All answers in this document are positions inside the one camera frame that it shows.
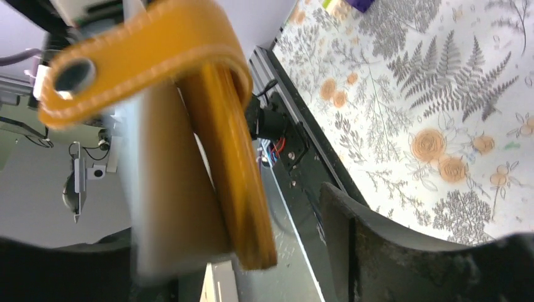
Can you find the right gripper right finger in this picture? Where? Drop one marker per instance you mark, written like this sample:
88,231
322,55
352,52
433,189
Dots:
376,259

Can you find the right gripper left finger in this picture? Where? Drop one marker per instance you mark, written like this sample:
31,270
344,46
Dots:
97,271

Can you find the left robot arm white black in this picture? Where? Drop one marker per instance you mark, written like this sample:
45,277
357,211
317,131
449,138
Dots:
67,22

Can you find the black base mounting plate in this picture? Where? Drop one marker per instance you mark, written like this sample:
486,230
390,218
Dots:
308,160

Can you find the floral tablecloth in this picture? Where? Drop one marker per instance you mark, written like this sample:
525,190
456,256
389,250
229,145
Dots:
428,105

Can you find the small purple object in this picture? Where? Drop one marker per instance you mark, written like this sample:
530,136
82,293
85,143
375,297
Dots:
361,5

